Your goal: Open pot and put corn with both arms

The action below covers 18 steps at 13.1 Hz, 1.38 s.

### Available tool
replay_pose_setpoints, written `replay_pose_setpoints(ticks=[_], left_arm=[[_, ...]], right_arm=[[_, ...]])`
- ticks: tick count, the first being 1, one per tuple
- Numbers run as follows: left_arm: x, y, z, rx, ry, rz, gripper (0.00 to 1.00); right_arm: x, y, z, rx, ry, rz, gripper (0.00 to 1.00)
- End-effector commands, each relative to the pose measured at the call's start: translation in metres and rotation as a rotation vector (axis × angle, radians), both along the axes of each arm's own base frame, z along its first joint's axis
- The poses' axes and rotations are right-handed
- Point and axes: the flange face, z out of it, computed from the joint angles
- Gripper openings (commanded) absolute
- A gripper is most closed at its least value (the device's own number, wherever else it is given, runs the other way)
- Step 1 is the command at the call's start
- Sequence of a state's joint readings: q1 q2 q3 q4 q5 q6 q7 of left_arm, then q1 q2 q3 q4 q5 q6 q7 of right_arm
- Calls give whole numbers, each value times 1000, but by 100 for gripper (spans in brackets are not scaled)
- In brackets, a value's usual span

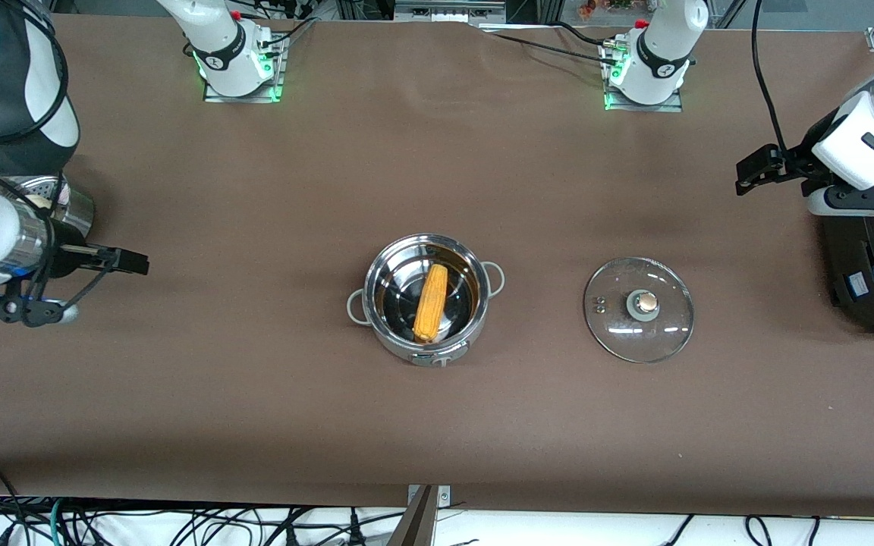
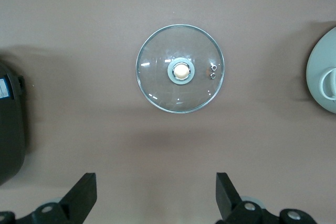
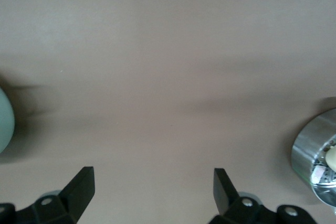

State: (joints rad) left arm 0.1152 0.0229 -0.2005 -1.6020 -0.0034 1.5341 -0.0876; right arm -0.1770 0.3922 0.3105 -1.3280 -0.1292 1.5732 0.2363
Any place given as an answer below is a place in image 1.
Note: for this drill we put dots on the steel steamer pot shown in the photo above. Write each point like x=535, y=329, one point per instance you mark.
x=77, y=208

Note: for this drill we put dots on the yellow corn cob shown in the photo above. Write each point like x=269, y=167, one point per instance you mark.
x=431, y=303

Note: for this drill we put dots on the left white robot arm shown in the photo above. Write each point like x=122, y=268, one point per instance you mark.
x=664, y=38

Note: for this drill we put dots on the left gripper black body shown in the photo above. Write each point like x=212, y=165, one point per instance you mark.
x=799, y=161

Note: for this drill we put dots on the aluminium frame bar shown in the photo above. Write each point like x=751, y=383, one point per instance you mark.
x=444, y=9

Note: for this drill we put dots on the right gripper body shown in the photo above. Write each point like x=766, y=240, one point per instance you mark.
x=67, y=260

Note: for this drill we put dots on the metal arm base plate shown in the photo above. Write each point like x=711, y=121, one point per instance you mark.
x=278, y=76
x=672, y=105

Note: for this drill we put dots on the aluminium post with base plate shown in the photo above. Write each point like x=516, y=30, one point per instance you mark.
x=418, y=523

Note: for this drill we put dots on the glass pot lid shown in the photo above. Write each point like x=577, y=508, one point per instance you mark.
x=619, y=334

